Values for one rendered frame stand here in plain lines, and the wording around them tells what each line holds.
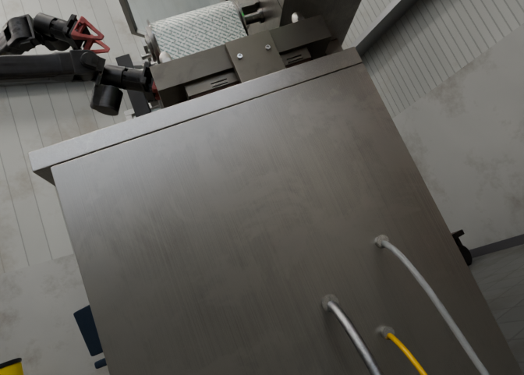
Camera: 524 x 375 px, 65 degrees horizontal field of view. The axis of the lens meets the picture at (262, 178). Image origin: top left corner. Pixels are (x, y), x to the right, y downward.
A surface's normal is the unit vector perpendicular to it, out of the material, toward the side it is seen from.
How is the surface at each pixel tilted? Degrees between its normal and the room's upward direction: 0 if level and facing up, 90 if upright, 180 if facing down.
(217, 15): 90
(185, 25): 90
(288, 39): 90
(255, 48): 90
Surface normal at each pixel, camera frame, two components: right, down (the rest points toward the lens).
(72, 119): 0.44, -0.39
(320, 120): 0.07, -0.27
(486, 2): -0.81, 0.20
